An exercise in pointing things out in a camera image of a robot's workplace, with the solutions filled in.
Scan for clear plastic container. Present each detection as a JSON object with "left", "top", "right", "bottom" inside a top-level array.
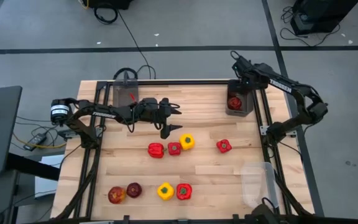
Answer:
[{"left": 240, "top": 161, "right": 280, "bottom": 209}]

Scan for dark red apple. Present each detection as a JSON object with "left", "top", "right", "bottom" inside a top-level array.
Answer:
[
  {"left": 227, "top": 96, "right": 242, "bottom": 111},
  {"left": 126, "top": 182, "right": 143, "bottom": 198}
]

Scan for black aluminium table frame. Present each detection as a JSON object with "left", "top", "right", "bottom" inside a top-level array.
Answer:
[{"left": 73, "top": 79, "right": 293, "bottom": 220}]

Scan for black power adapter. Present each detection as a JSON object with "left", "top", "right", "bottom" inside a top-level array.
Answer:
[{"left": 23, "top": 133, "right": 48, "bottom": 152}]

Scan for yellow cable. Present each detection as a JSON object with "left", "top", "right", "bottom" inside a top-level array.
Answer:
[{"left": 12, "top": 132, "right": 67, "bottom": 149}]

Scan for yellow bell pepper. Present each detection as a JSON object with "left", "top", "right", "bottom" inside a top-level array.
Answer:
[
  {"left": 179, "top": 133, "right": 196, "bottom": 151},
  {"left": 157, "top": 182, "right": 175, "bottom": 202}
]

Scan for red and yellow apple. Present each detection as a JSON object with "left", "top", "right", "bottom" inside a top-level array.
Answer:
[{"left": 108, "top": 185, "right": 126, "bottom": 205}]

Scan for coiled black cable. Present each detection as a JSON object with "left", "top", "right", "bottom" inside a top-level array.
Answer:
[{"left": 93, "top": 6, "right": 119, "bottom": 25}]

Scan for red bell pepper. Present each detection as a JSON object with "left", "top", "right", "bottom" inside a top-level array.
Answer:
[
  {"left": 176, "top": 182, "right": 193, "bottom": 200},
  {"left": 167, "top": 141, "right": 182, "bottom": 156},
  {"left": 216, "top": 139, "right": 233, "bottom": 154},
  {"left": 147, "top": 142, "right": 165, "bottom": 159}
]

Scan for dark grey plastic basket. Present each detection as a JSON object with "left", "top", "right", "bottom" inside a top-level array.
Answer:
[
  {"left": 225, "top": 79, "right": 255, "bottom": 118},
  {"left": 112, "top": 79, "right": 140, "bottom": 110}
]

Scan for thin black desk cables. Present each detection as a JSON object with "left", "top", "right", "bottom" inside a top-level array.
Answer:
[{"left": 16, "top": 115, "right": 54, "bottom": 127}]

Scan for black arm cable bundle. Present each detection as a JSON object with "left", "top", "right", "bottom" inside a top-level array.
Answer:
[
  {"left": 270, "top": 146, "right": 313, "bottom": 217},
  {"left": 54, "top": 149, "right": 101, "bottom": 220}
]

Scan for long black floor cable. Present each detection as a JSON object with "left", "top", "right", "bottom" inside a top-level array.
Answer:
[{"left": 116, "top": 9, "right": 157, "bottom": 80}]

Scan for white board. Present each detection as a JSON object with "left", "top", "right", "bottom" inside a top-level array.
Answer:
[{"left": 34, "top": 154, "right": 65, "bottom": 198}]

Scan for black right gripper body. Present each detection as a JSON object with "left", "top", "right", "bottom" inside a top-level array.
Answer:
[{"left": 227, "top": 55, "right": 260, "bottom": 94}]

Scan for black cable loop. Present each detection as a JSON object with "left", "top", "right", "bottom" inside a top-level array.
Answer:
[{"left": 112, "top": 67, "right": 139, "bottom": 81}]

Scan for black equipment box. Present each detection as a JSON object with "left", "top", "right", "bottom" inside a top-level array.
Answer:
[{"left": 84, "top": 0, "right": 135, "bottom": 10}]

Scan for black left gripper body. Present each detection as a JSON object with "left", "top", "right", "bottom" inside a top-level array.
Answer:
[{"left": 140, "top": 97, "right": 171, "bottom": 140}]

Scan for black desk base beam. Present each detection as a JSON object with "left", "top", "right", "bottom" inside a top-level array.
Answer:
[{"left": 6, "top": 152, "right": 61, "bottom": 181}]

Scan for black computer tower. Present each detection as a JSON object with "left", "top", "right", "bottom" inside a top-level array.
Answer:
[{"left": 290, "top": 0, "right": 358, "bottom": 37}]

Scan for tangled black cables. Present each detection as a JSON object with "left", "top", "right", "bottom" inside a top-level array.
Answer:
[{"left": 280, "top": 6, "right": 341, "bottom": 47}]

